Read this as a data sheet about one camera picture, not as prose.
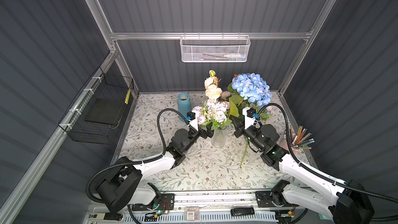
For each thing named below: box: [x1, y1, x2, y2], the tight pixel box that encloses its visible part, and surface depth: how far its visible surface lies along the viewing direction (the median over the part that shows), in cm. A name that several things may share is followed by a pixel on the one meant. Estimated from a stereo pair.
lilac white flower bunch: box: [192, 98, 233, 130], surface depth 72 cm
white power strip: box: [87, 212, 125, 222], surface depth 69 cm
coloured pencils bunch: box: [289, 125, 316, 150], surface depth 83 cm
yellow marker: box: [124, 88, 132, 105], surface depth 84 cm
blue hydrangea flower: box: [231, 72, 273, 107], surface depth 62 cm
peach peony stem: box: [204, 69, 223, 100], surface depth 73 cm
